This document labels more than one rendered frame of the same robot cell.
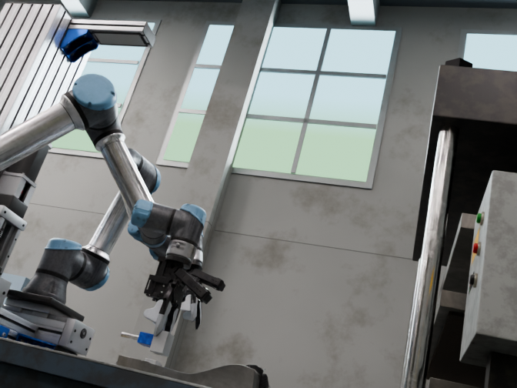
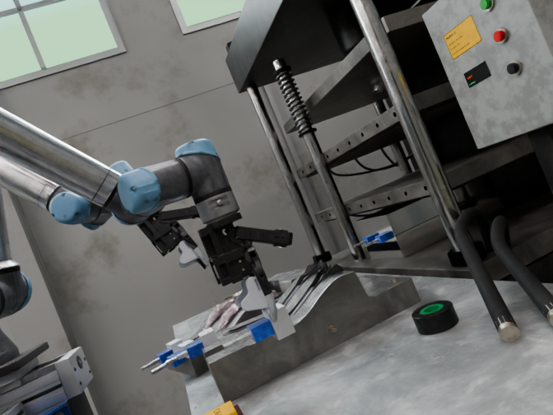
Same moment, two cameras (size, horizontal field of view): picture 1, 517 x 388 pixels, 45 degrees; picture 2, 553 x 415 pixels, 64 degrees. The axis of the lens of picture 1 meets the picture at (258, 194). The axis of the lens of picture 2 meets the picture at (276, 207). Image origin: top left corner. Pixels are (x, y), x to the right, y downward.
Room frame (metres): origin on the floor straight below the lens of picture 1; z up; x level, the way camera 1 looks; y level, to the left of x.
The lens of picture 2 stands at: (0.84, 0.53, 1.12)
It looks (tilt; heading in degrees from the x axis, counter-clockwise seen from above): 1 degrees up; 327
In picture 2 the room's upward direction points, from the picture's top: 22 degrees counter-clockwise
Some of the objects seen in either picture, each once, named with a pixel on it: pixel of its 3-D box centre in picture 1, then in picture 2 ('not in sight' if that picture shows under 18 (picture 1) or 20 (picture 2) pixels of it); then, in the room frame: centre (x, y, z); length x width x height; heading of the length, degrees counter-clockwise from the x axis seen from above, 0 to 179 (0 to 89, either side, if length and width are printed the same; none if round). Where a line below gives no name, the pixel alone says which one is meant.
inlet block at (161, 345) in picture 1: (145, 339); (256, 332); (1.61, 0.18, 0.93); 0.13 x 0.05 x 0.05; 74
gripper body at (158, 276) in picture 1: (169, 280); (230, 249); (1.61, 0.17, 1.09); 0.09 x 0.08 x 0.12; 74
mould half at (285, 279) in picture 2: not in sight; (244, 316); (2.16, -0.05, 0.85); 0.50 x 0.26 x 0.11; 91
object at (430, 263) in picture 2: not in sight; (445, 235); (2.12, -1.04, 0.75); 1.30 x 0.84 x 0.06; 164
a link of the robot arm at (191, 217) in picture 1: (188, 225); (201, 171); (1.61, 0.16, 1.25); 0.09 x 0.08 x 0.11; 93
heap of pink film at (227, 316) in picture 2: not in sight; (239, 304); (2.15, -0.04, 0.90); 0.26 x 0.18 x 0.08; 91
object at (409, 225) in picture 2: not in sight; (427, 215); (2.09, -0.95, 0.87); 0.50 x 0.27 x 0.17; 74
